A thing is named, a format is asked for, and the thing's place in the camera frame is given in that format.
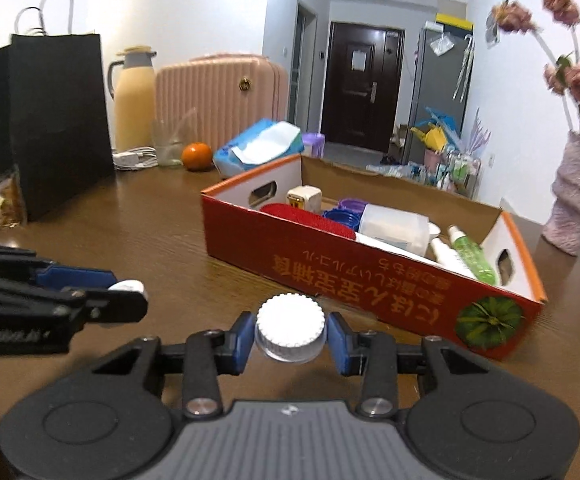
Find blue tissue pack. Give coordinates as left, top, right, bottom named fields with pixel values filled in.
left=213, top=119, right=304, bottom=178

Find dark brown door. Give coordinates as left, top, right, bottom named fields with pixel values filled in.
left=320, top=22, right=405, bottom=153

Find green spray bottle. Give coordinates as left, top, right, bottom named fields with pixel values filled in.
left=448, top=226, right=497, bottom=286

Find pink textured vase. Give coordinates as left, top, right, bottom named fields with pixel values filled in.
left=542, top=131, right=580, bottom=257

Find white charger cable bundle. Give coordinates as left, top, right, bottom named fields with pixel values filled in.
left=111, top=145, right=159, bottom=172

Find dried pink roses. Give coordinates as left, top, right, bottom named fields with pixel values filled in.
left=486, top=0, right=580, bottom=136

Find white ridged bottle cap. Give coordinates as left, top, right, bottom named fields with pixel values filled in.
left=254, top=292, right=327, bottom=364

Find translucent plastic container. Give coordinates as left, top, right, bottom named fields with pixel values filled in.
left=358, top=205, right=430, bottom=256

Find clear drinking glass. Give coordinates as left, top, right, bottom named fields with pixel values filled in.
left=151, top=108, right=198, bottom=167

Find pink ribbed suitcase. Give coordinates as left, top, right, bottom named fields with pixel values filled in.
left=156, top=53, right=289, bottom=150

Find white charger plug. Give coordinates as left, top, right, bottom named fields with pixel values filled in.
left=286, top=185, right=322, bottom=214

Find yellow thermos jug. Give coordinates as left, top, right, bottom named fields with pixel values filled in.
left=107, top=46, right=156, bottom=152

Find black paper bag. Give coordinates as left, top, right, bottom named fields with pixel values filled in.
left=0, top=24, right=114, bottom=222

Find white small spray bottle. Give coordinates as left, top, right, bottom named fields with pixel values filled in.
left=429, top=237, right=476, bottom=278

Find white lid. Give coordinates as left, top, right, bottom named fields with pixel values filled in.
left=109, top=280, right=148, bottom=299

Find orange fruit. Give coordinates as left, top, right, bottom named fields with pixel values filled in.
left=182, top=142, right=213, bottom=171

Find purple tissue pack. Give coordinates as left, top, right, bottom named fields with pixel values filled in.
left=302, top=132, right=326, bottom=158

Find blue bottle cap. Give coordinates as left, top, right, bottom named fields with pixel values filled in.
left=322, top=208, right=360, bottom=232

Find red cardboard box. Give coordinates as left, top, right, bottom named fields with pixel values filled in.
left=201, top=155, right=547, bottom=360

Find grey refrigerator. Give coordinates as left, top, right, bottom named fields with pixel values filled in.
left=407, top=13, right=473, bottom=136

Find wire rack with clutter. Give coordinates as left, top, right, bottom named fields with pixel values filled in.
left=365, top=107, right=492, bottom=200

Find purple bottle cap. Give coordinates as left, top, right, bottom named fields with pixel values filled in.
left=338, top=198, right=368, bottom=216

